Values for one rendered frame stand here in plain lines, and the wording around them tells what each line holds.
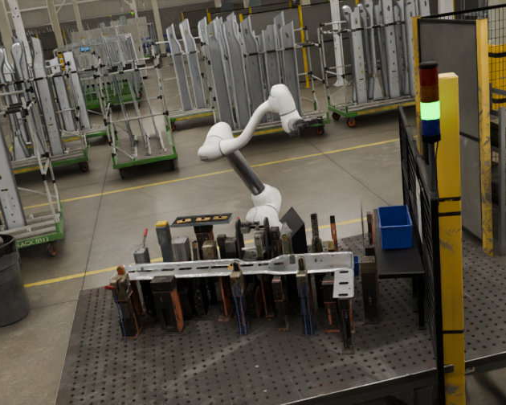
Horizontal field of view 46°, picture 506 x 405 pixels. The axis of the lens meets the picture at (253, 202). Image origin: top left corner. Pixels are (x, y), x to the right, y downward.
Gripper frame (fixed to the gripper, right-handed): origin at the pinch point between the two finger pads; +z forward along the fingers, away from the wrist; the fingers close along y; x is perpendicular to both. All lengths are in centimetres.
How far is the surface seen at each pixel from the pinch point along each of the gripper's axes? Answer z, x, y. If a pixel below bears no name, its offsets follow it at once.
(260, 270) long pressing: -6, -58, 56
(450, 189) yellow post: 79, -35, -21
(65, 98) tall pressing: -948, 108, 173
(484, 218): -133, -159, -138
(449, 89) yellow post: 85, 3, -33
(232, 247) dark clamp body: -34, -48, 62
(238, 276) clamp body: 4, -51, 69
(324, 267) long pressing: 9, -69, 26
